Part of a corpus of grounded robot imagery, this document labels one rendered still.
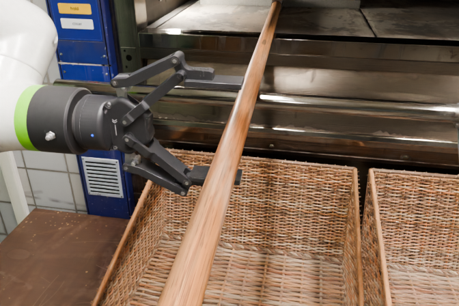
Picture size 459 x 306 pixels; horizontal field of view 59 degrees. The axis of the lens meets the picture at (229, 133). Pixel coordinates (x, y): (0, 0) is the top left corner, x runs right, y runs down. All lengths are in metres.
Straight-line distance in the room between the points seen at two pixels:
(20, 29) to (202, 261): 0.45
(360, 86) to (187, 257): 0.85
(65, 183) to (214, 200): 1.11
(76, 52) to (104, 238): 0.56
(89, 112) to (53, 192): 0.98
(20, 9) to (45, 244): 0.86
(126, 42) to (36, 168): 0.57
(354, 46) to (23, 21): 0.72
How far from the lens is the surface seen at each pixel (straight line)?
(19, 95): 0.60
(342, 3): 1.49
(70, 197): 1.49
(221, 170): 0.42
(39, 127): 0.57
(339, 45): 1.05
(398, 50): 1.07
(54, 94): 0.58
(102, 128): 0.55
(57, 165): 1.44
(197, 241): 0.34
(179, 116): 1.15
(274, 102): 0.69
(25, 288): 1.26
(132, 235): 1.06
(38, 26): 0.67
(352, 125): 1.11
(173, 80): 0.51
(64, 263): 1.29
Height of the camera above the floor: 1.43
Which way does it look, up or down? 27 degrees down
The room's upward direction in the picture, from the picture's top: straight up
